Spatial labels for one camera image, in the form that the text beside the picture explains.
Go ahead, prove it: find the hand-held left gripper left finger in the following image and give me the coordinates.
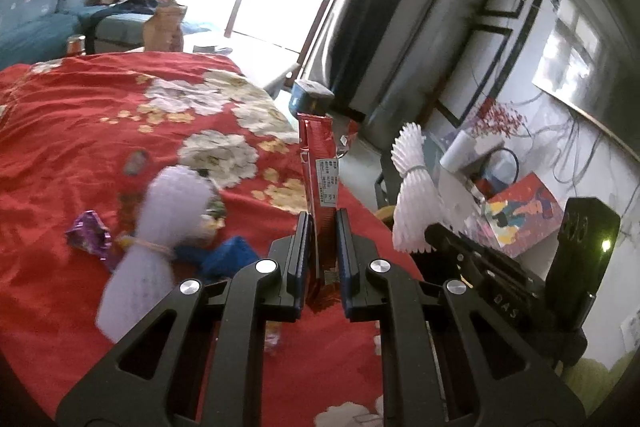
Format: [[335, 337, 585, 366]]
[[55, 211, 317, 427]]

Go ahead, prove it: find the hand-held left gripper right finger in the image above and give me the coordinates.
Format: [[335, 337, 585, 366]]
[[336, 208, 586, 427]]

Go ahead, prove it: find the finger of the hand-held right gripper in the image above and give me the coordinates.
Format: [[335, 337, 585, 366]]
[[423, 223, 473, 265]]

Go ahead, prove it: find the white foam fruit net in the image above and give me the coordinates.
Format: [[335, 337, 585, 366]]
[[390, 122, 442, 254], [95, 166, 226, 343]]

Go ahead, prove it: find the red snack wrapper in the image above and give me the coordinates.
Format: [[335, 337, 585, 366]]
[[295, 112, 361, 313]]

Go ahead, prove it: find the person's right forearm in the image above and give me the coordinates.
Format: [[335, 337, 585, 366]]
[[562, 354, 629, 401]]

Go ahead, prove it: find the red picture book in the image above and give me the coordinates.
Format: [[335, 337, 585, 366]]
[[481, 172, 567, 259]]

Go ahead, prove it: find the blue crumpled wrapper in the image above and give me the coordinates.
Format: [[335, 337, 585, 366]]
[[190, 234, 273, 282]]

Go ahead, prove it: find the white paper roll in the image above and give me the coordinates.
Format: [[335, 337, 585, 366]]
[[440, 132, 492, 174]]

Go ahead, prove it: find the red berry bouquet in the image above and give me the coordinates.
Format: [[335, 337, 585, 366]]
[[469, 99, 529, 141]]

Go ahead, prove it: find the dark blue bin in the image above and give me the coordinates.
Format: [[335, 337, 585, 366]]
[[290, 79, 335, 118]]

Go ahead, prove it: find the grey standing air conditioner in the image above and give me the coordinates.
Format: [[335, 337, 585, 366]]
[[350, 0, 497, 142]]

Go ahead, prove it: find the purple foil wrapper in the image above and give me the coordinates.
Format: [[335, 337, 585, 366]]
[[65, 209, 118, 270]]

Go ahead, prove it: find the red floral blanket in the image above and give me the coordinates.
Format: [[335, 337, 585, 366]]
[[0, 52, 426, 427]]

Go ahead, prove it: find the brown paper bag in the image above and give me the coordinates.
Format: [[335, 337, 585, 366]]
[[142, 2, 187, 54]]

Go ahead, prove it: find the blue sofa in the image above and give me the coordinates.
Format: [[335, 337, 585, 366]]
[[0, 0, 151, 68]]

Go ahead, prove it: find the black cable loop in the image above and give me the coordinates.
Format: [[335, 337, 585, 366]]
[[479, 147, 519, 186]]

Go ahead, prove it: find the wall television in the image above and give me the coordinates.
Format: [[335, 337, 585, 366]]
[[531, 0, 640, 134]]

